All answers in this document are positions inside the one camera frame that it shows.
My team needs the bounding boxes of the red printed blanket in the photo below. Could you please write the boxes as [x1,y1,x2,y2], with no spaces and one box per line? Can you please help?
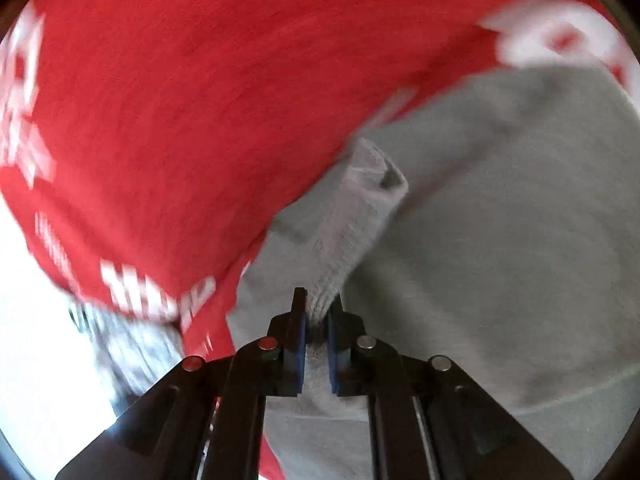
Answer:
[0,0,637,480]

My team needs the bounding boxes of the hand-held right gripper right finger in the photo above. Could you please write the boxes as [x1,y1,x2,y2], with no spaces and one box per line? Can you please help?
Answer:
[324,294,572,480]

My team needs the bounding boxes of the grey garment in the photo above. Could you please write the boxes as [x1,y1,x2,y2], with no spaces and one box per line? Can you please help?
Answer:
[227,65,634,480]

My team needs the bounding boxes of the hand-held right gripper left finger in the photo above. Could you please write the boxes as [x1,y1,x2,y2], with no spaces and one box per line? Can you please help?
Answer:
[54,287,308,480]

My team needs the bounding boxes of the white patterned cloth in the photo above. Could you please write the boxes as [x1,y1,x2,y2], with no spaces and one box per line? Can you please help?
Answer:
[67,299,187,413]

